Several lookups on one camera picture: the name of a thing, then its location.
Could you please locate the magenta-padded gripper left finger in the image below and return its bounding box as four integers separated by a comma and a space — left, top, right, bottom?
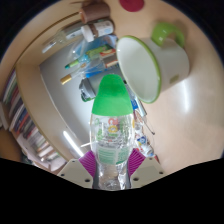
57, 149, 100, 190

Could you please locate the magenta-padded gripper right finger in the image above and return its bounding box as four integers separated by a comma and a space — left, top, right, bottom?
125, 148, 165, 190

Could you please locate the clear bottle with green cap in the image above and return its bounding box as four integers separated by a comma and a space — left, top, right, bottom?
89, 73, 136, 192

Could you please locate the white light bar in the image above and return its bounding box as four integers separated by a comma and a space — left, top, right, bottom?
62, 130, 84, 158

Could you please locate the grey shaker bottle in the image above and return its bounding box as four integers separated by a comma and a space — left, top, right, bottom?
78, 77, 102, 103

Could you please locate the clear bottle with yellow cap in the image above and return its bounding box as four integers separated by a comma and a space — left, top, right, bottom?
59, 63, 101, 86

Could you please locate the white mug with green rim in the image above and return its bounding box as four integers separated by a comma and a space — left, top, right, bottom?
116, 22, 191, 104

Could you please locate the clear glass bottle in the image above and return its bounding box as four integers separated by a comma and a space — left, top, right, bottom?
41, 23, 84, 54

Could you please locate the brown jar with white lid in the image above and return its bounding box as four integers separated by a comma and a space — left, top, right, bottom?
80, 19, 115, 43

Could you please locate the brown cup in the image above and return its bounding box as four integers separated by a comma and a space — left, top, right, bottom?
79, 2, 111, 24

